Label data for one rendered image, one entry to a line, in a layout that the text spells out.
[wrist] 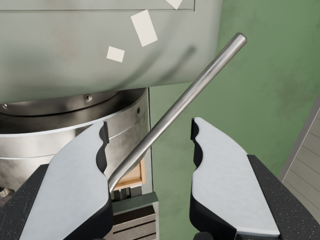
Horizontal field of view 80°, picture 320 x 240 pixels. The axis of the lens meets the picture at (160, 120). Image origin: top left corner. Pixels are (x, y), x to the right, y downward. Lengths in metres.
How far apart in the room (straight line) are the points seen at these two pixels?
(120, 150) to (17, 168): 0.13
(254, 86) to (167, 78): 1.93
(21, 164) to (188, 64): 0.25
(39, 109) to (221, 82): 1.70
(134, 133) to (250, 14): 1.70
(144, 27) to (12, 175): 0.25
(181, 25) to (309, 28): 2.23
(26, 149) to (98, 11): 0.18
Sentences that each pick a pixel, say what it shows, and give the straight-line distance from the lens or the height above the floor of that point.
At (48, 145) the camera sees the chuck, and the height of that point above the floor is 1.24.
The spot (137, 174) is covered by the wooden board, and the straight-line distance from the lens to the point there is 0.82.
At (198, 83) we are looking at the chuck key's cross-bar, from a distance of 0.18.
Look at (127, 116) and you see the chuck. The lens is 0.30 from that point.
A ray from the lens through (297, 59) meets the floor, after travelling 2.45.
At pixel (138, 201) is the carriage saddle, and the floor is 0.90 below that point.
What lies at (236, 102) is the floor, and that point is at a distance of 2.09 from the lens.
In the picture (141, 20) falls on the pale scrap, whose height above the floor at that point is 1.26.
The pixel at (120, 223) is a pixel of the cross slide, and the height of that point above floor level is 0.97.
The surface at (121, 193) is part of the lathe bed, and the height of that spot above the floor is 0.86.
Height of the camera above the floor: 1.47
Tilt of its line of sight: 57 degrees down
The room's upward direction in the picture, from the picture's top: 146 degrees clockwise
